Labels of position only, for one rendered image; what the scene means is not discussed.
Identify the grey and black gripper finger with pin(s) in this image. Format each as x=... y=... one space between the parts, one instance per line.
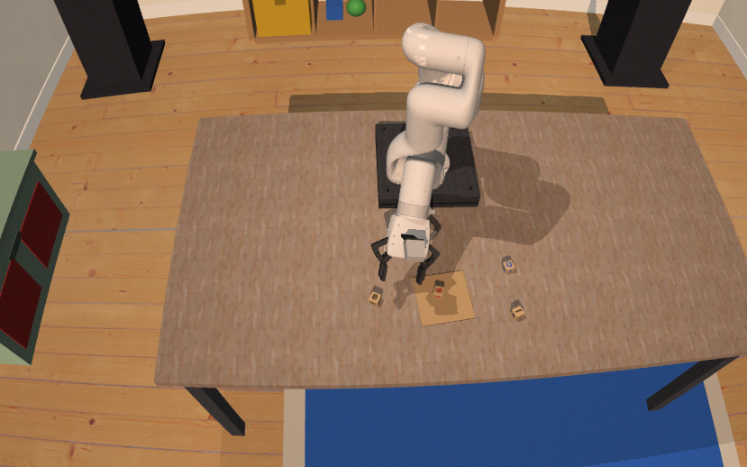
x=425 y=265
x=382 y=272

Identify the orange flat mat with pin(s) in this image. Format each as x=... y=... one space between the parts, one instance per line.
x=455 y=304

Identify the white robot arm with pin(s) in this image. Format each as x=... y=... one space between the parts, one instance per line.
x=443 y=99

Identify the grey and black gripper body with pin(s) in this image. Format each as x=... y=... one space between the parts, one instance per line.
x=403 y=224

